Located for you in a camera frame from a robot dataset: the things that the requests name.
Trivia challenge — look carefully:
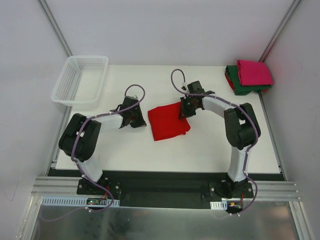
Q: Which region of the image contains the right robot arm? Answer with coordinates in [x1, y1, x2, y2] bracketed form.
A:
[179, 81, 261, 199]

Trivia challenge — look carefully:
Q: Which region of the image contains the green folded t-shirt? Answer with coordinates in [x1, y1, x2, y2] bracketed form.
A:
[225, 65, 272, 96]

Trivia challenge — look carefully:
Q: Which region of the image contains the right cable duct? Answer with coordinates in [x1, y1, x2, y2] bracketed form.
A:
[210, 200, 228, 211]

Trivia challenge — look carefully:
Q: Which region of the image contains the cable duct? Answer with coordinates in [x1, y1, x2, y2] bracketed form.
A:
[42, 196, 120, 208]
[210, 200, 228, 211]

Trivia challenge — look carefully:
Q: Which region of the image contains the left cable duct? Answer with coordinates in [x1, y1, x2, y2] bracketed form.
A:
[42, 196, 120, 208]

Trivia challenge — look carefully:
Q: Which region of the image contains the pink folded t-shirt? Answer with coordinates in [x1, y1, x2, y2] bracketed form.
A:
[237, 59, 274, 86]

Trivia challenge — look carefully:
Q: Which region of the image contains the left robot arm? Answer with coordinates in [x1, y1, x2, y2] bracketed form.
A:
[58, 96, 147, 195]

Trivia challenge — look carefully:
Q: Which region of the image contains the purple cable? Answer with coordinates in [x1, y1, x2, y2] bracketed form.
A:
[39, 84, 147, 222]
[170, 69, 260, 218]

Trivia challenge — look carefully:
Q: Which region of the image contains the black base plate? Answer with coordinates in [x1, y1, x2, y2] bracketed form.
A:
[76, 169, 254, 208]

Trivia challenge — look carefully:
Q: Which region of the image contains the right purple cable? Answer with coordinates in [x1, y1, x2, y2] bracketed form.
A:
[170, 69, 260, 218]

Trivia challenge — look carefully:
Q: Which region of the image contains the red folded t-shirt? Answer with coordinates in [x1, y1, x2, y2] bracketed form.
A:
[224, 72, 235, 92]

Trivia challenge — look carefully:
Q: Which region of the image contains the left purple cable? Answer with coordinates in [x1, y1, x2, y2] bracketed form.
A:
[39, 84, 147, 222]

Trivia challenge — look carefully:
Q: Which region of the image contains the white plastic basket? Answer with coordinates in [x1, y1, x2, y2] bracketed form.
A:
[51, 55, 109, 109]

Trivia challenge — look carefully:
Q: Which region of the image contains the red t-shirt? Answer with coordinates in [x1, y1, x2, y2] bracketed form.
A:
[224, 72, 235, 92]
[147, 102, 191, 141]

